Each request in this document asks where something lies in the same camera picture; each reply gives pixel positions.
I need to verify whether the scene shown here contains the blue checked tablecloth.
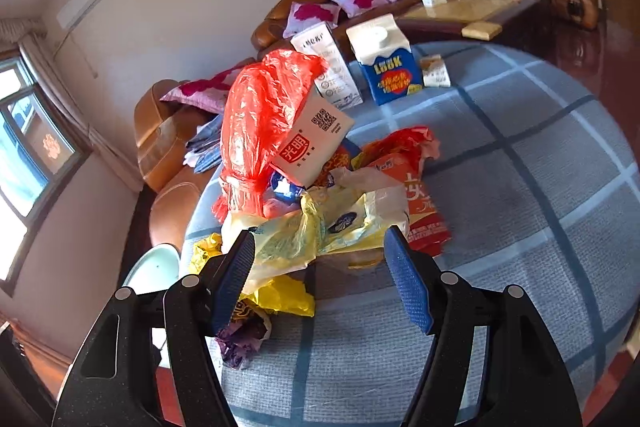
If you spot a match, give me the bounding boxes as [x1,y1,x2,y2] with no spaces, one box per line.
[180,41,636,427]

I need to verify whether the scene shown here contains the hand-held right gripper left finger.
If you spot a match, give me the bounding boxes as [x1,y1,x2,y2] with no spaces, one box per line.
[52,231,257,427]

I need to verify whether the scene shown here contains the orange snack bag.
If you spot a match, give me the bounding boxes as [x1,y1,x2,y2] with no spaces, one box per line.
[357,127,451,255]

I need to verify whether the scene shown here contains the purple crumpled wrapper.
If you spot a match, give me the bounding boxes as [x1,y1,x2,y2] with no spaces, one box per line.
[215,302,273,370]

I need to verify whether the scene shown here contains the white milk carton red label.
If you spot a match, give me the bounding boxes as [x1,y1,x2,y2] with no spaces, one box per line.
[270,94,356,188]

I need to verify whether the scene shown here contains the white plastic bag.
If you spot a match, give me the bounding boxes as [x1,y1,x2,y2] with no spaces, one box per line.
[332,167,411,228]

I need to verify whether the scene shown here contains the dark wooden coffee table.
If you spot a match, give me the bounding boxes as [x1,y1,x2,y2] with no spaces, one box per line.
[395,0,556,52]

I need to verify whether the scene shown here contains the small white snack packet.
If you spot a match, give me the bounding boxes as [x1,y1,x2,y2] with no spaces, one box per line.
[419,54,452,88]

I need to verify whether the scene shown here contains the tall white carton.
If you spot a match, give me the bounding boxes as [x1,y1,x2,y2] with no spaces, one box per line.
[290,21,363,110]

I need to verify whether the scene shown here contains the blue white drink carton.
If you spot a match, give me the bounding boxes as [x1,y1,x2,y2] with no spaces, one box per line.
[346,14,425,106]

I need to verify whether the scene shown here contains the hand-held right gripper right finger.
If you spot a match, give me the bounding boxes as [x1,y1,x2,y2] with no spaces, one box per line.
[384,227,583,427]

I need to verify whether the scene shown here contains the beige curtain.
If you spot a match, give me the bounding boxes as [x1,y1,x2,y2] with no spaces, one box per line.
[0,19,146,192]

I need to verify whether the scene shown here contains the red plastic bag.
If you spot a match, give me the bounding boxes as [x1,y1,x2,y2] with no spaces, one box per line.
[212,49,328,223]

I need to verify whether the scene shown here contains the window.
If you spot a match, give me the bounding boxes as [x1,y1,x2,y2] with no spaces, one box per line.
[0,49,93,298]

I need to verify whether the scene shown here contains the white round bin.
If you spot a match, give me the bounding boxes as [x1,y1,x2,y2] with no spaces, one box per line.
[122,244,181,295]

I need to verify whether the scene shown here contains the blue folded cloth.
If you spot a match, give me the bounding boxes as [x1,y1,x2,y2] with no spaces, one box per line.
[185,114,226,172]

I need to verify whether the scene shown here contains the yellow plastic bag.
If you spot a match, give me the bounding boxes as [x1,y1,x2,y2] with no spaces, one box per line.
[189,192,401,318]

